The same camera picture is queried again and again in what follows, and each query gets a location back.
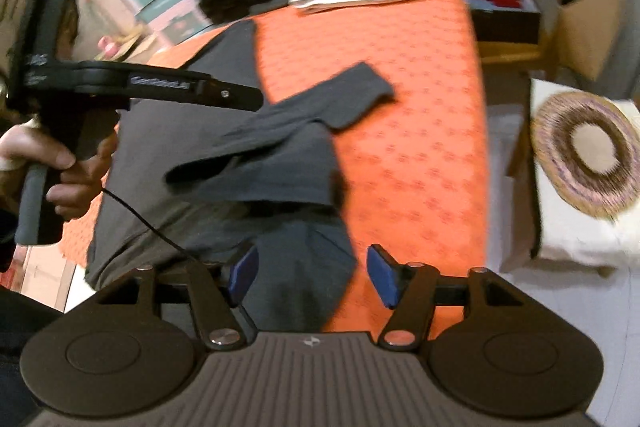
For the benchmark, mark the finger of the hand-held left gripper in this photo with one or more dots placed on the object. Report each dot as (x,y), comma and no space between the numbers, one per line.
(235,96)

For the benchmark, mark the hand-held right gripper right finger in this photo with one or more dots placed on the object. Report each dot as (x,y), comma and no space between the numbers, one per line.
(380,277)

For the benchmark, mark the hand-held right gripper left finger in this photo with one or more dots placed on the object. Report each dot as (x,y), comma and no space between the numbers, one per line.
(245,274)

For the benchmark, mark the dark grey shirt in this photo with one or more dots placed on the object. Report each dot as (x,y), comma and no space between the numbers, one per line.
(280,157)

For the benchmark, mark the person's left hand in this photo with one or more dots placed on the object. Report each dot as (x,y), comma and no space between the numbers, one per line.
(85,177)

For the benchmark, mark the orange flower-print mat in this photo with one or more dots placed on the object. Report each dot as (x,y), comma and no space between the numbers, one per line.
(400,107)

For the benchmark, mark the white cushioned seat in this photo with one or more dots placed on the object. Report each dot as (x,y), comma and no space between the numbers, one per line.
(570,242)

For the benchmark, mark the round woven cushion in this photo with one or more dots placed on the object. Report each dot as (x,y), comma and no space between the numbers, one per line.
(550,157)

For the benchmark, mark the person's dark clothing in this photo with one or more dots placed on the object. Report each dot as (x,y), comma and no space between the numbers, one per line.
(20,347)

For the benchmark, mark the black box with red lining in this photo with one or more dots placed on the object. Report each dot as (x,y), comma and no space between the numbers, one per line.
(505,29)

